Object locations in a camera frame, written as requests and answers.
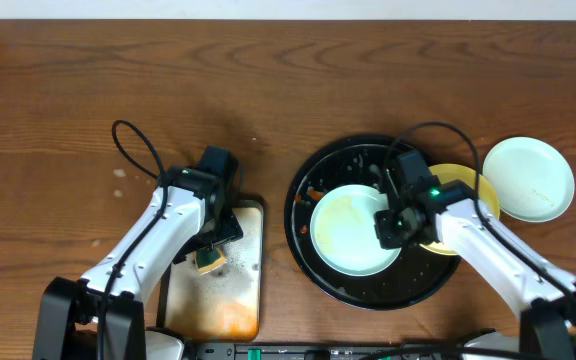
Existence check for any yellow plate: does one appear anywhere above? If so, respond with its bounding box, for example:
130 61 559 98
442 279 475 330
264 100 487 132
421 163 501 256

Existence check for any black rectangular soapy tray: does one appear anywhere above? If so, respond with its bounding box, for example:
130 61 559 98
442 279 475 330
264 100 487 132
156 200 264 342

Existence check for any left black cable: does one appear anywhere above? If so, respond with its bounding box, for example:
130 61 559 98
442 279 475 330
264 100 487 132
95 119 169 360

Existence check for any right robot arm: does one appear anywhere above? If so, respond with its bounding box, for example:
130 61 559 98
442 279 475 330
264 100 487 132
375 150 576 359

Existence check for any light blue plate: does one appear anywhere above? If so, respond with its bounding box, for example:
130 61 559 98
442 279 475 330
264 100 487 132
483 137 575 223
310 185 401 277

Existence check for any black round tray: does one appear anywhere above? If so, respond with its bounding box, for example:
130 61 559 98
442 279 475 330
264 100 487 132
284 134 460 310

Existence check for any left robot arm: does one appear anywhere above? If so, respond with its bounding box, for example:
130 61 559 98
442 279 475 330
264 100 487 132
32 146 243 359

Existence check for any light blue plate bottom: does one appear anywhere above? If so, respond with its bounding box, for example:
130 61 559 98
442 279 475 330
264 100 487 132
310 185 401 277

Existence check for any black cable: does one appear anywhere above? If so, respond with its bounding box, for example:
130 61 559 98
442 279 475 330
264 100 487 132
385 121 576 341
95 119 169 360

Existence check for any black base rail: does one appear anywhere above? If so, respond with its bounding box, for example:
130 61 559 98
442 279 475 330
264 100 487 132
187 341 469 360

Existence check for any light blue plate top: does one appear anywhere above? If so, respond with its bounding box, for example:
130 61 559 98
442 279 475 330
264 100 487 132
483 137 575 223

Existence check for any orange green sponge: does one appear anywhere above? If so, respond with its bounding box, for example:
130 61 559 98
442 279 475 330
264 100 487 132
195 247 227 275

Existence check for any right black cable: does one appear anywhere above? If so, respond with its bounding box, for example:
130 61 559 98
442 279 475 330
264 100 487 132
385 121 576 341

